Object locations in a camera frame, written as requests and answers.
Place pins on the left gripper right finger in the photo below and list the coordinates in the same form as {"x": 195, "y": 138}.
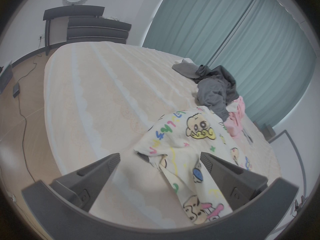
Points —
{"x": 235, "y": 186}

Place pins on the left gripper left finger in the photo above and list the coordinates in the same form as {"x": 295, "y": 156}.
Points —
{"x": 82, "y": 184}

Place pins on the white printed pyjama top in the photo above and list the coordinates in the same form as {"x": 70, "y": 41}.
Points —
{"x": 175, "y": 134}

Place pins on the bed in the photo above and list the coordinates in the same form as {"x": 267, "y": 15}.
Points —
{"x": 100, "y": 96}

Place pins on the pile of clothes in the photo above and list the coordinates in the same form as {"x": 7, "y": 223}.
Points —
{"x": 186, "y": 69}

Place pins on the pink garment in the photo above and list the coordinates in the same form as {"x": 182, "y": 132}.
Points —
{"x": 235, "y": 124}

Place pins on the grey bedside table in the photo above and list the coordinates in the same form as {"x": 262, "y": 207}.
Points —
{"x": 265, "y": 130}

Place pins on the dark grey garment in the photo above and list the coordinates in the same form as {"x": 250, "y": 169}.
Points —
{"x": 212, "y": 94}

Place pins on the small black power adapter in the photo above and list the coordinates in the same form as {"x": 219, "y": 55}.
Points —
{"x": 16, "y": 90}

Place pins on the blue-green curtain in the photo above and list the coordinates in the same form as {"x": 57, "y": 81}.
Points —
{"x": 195, "y": 24}
{"x": 275, "y": 59}

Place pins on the black low cabinet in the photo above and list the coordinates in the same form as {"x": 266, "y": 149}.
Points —
{"x": 97, "y": 26}

